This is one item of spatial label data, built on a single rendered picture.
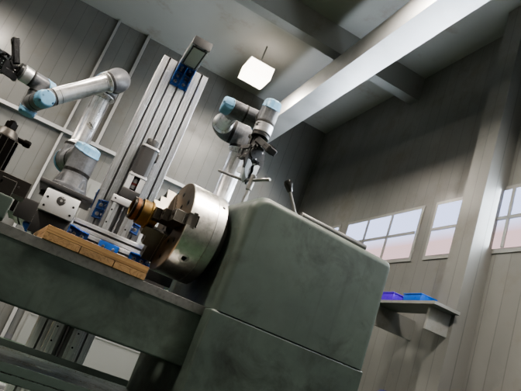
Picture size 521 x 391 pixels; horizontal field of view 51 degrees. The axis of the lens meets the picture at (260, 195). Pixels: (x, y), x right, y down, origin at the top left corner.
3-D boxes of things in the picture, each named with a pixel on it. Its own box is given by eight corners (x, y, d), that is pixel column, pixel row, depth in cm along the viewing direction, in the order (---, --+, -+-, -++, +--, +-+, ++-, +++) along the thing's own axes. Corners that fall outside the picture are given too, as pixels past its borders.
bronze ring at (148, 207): (157, 207, 184) (132, 195, 181) (167, 204, 176) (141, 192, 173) (146, 233, 182) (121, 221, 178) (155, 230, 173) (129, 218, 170)
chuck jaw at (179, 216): (184, 220, 180) (199, 215, 170) (179, 234, 179) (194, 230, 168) (155, 206, 176) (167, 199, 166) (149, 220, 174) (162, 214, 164)
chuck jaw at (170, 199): (176, 226, 186) (180, 202, 195) (183, 218, 183) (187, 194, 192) (146, 212, 182) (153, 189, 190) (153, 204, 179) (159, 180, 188)
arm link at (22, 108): (22, 107, 228) (34, 85, 231) (13, 110, 236) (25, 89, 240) (39, 117, 233) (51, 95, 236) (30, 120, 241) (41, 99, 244)
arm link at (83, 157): (70, 164, 229) (84, 136, 233) (57, 166, 239) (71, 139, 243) (94, 178, 236) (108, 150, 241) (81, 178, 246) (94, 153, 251)
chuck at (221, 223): (170, 275, 198) (208, 196, 202) (197, 293, 169) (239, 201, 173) (162, 271, 197) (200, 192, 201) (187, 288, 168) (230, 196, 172)
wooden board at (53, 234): (114, 278, 188) (119, 268, 189) (143, 280, 156) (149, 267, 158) (29, 243, 177) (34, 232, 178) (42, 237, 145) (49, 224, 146)
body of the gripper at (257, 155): (248, 167, 218) (258, 140, 221) (262, 166, 211) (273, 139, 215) (235, 157, 213) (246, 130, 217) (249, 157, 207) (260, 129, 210)
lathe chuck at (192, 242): (162, 271, 197) (200, 192, 201) (187, 288, 168) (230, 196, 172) (139, 261, 193) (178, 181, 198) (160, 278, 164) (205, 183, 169)
